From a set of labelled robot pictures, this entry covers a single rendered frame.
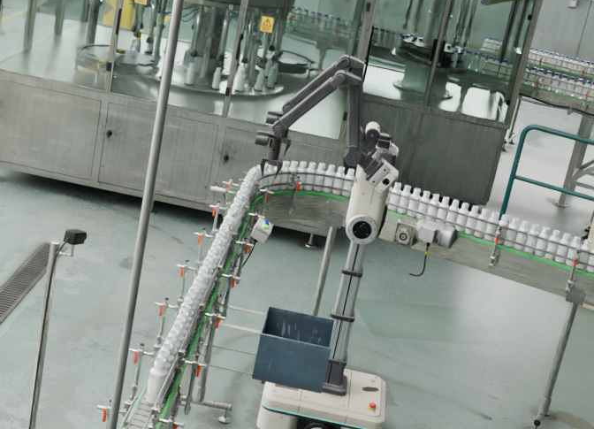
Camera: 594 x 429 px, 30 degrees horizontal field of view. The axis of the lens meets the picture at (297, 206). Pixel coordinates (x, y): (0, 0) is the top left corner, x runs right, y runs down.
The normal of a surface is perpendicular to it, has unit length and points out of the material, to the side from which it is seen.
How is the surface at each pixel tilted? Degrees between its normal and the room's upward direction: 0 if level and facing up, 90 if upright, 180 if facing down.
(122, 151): 90
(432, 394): 0
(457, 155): 90
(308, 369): 90
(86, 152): 90
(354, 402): 0
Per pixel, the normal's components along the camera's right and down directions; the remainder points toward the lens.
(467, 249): -0.39, 0.22
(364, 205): -0.12, 0.47
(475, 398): 0.18, -0.93
